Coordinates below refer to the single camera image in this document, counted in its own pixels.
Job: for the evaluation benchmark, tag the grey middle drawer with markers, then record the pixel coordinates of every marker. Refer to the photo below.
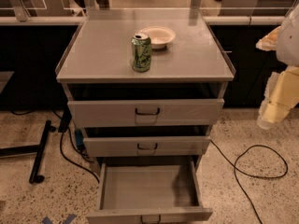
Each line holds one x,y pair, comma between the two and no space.
146,146

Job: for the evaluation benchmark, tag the grey drawer cabinet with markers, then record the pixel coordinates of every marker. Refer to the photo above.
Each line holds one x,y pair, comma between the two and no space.
145,82

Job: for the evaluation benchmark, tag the white paper bowl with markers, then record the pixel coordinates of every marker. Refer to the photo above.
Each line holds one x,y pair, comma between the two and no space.
160,36

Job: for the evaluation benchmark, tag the grey open bottom drawer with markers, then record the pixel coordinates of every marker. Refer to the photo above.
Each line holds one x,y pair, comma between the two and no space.
152,193

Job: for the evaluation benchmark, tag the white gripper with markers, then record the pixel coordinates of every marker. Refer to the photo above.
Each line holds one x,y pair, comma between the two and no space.
290,42

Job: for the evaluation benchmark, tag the grey top drawer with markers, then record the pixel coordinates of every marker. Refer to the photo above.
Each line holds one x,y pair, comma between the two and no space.
127,113

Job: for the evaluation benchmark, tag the green soda can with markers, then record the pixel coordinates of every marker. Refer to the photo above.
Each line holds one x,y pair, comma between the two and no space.
141,48

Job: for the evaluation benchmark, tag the black metal stand base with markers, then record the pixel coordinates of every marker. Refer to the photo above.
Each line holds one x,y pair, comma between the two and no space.
38,150

